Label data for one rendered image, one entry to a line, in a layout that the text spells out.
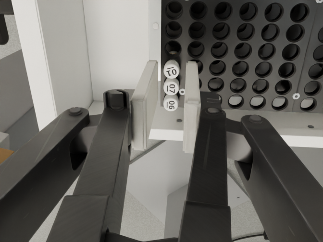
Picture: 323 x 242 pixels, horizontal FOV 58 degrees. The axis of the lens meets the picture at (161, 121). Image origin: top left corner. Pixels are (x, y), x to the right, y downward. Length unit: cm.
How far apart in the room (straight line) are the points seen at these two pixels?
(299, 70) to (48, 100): 20
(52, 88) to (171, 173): 118
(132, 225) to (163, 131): 145
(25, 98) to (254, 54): 61
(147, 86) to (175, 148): 115
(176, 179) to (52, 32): 121
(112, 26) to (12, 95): 50
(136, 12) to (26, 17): 11
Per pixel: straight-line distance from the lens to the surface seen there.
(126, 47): 31
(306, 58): 25
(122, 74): 32
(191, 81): 17
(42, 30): 23
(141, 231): 173
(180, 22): 23
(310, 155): 56
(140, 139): 15
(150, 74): 18
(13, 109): 71
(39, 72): 24
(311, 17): 25
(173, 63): 23
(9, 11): 25
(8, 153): 52
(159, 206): 153
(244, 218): 164
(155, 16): 28
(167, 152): 132
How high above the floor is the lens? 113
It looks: 62 degrees down
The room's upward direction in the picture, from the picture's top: 170 degrees counter-clockwise
